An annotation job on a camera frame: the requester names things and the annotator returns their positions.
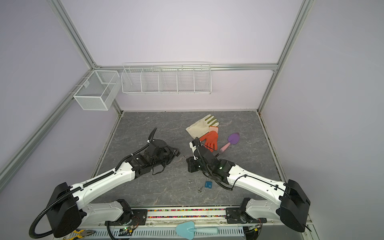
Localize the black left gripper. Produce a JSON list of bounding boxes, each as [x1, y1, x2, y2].
[[152, 144, 180, 168]]

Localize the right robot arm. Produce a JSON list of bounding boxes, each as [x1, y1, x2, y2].
[[187, 139, 311, 233]]

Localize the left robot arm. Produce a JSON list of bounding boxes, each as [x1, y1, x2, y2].
[[29, 130, 180, 239]]

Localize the red rubber glove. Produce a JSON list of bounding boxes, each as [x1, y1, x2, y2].
[[199, 127, 219, 152]]

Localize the large blue padlock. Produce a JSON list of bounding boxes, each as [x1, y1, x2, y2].
[[205, 181, 213, 189]]

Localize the cream work glove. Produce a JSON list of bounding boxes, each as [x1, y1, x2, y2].
[[186, 114, 220, 139]]

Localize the teal trowel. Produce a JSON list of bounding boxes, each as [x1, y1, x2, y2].
[[176, 221, 219, 240]]

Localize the white mesh box basket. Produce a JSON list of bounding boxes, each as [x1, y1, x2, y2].
[[74, 70, 122, 111]]

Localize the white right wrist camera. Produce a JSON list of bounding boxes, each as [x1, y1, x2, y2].
[[189, 141, 197, 153]]

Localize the purple trowel pink handle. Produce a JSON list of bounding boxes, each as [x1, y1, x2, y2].
[[219, 133, 240, 153]]

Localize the white wire shelf basket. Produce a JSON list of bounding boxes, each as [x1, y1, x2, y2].
[[121, 62, 212, 94]]

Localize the yellow handled pliers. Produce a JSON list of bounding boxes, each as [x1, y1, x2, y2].
[[70, 230, 96, 240]]

